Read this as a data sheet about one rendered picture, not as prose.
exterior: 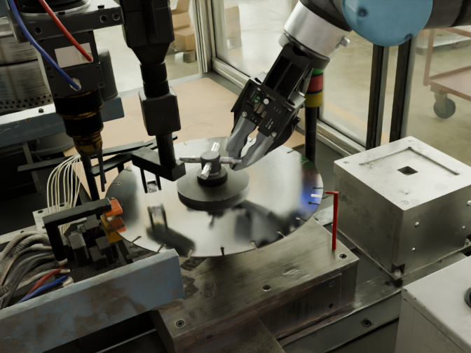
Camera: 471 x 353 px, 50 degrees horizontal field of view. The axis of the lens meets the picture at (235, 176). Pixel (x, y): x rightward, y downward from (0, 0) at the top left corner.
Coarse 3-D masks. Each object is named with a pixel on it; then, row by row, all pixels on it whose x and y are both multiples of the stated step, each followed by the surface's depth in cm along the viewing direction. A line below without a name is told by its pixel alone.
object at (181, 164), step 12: (168, 144) 66; (132, 156) 72; (144, 156) 71; (156, 156) 70; (168, 156) 67; (144, 168) 71; (156, 168) 69; (168, 168) 67; (180, 168) 68; (144, 180) 72; (156, 180) 73; (144, 192) 73
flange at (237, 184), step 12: (192, 168) 80; (228, 168) 79; (180, 180) 78; (192, 180) 77; (204, 180) 74; (216, 180) 74; (228, 180) 76; (240, 180) 76; (180, 192) 75; (192, 192) 74; (204, 192) 74; (216, 192) 74; (228, 192) 74; (240, 192) 74; (192, 204) 73; (204, 204) 73; (216, 204) 72
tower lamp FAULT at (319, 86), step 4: (312, 76) 92; (316, 76) 92; (320, 76) 92; (312, 80) 92; (316, 80) 92; (320, 80) 93; (312, 84) 92; (316, 84) 93; (320, 84) 93; (308, 88) 93; (312, 88) 93; (316, 88) 93; (320, 88) 94
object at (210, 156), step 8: (216, 144) 78; (208, 152) 75; (216, 152) 75; (184, 160) 75; (192, 160) 75; (200, 160) 75; (208, 160) 73; (216, 160) 74; (224, 160) 74; (232, 160) 74; (240, 160) 74; (208, 168) 72; (216, 168) 74
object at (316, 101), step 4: (308, 92) 94; (312, 92) 94; (316, 92) 93; (320, 92) 94; (304, 96) 94; (308, 96) 94; (312, 96) 94; (316, 96) 94; (320, 96) 95; (308, 100) 94; (312, 100) 94; (316, 100) 94; (320, 100) 95; (308, 104) 95; (312, 104) 95; (316, 104) 95; (320, 104) 96; (308, 108) 95; (312, 108) 95
